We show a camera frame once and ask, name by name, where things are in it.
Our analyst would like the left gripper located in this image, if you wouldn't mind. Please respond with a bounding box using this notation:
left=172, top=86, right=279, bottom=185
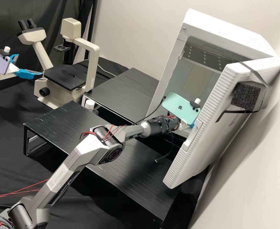
left=0, top=54, right=45, bottom=81

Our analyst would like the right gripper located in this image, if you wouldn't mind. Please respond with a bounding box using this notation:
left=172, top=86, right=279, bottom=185
left=178, top=120, right=194, bottom=131

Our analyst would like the cream microscope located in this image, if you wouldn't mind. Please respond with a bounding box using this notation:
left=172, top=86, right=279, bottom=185
left=17, top=18, right=101, bottom=110

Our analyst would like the incubator door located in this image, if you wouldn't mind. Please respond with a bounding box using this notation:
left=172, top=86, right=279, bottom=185
left=163, top=56, right=280, bottom=190

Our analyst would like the black platform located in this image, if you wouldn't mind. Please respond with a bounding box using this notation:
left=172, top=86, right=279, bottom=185
left=82, top=67, right=160, bottom=125
left=23, top=100, right=182, bottom=224

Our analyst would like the white incubator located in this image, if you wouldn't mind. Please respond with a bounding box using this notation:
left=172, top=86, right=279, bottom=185
left=146, top=8, right=275, bottom=140

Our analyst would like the right wrist camera phone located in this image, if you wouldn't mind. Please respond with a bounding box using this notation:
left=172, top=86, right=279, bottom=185
left=162, top=92, right=202, bottom=126

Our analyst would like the black cable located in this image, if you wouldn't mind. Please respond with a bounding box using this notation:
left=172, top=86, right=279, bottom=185
left=154, top=131, right=175, bottom=163
left=130, top=95, right=167, bottom=126

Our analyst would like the white cable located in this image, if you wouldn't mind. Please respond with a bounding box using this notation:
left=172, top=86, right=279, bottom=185
left=98, top=64, right=118, bottom=78

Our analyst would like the red wire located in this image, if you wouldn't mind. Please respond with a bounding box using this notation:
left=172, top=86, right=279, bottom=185
left=0, top=179, right=48, bottom=200
left=0, top=188, right=41, bottom=205

